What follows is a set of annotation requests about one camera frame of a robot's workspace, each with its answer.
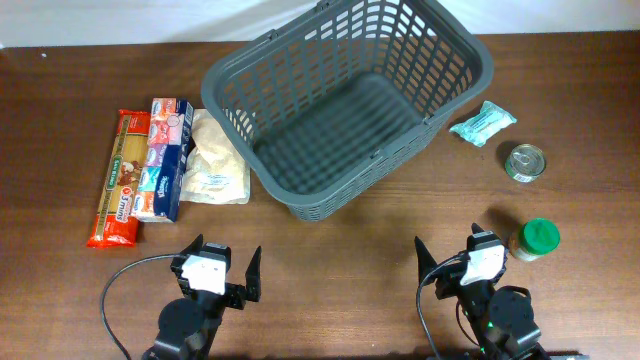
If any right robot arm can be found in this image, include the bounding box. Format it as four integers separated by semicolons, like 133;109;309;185
414;223;588;360

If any red spaghetti pasta packet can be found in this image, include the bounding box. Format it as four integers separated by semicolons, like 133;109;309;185
87;109;151;248

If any silver tin can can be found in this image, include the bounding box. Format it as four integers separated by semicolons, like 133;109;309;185
505;144;547;183

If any green lid jar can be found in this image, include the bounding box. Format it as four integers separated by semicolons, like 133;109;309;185
508;218;561;262

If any beige grain pouch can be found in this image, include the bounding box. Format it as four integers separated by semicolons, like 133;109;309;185
180;109;250;205

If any left black cable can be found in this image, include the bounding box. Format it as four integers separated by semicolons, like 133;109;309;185
100;253;187;360

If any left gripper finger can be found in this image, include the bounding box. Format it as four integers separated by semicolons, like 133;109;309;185
245;246;262;302
180;234;204;258

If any mint green wipes packet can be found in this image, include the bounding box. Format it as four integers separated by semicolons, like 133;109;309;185
450;101;517;147

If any blue Kleenex tissue multipack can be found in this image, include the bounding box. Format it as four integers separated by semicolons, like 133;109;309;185
132;98;194;223

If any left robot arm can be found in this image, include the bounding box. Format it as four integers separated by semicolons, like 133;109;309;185
142;235;262;360

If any grey plastic basket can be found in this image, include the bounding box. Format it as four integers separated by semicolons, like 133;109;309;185
201;0;494;221

